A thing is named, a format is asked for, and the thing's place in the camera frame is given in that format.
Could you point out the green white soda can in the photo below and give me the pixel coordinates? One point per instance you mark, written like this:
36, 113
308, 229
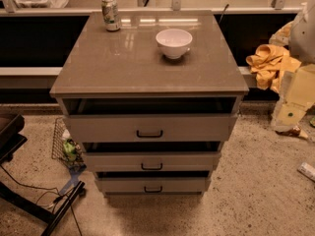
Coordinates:
110, 14

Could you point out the blue tape strip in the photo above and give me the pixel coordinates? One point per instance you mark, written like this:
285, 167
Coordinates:
73, 181

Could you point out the grey drawer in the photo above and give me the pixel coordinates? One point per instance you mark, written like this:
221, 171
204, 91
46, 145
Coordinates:
150, 128
151, 161
153, 186

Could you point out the grey drawer cabinet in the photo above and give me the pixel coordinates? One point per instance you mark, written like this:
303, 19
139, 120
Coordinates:
124, 73

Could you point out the wire mesh basket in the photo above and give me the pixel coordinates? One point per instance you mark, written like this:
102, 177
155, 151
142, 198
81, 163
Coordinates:
60, 135

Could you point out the white small box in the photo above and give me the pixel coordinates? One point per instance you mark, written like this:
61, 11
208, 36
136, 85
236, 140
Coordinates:
307, 170

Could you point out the brown snack packet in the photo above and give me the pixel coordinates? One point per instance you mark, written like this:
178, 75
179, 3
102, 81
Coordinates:
295, 131

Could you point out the green snack bag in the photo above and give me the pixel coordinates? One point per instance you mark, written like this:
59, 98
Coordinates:
69, 149

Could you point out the white ceramic bowl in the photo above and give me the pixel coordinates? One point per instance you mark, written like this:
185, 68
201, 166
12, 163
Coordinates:
173, 43

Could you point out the yellow crumpled cloth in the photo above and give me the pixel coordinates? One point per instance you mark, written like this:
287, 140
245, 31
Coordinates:
269, 63

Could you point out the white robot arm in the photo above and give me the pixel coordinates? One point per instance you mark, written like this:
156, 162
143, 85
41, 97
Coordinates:
298, 88

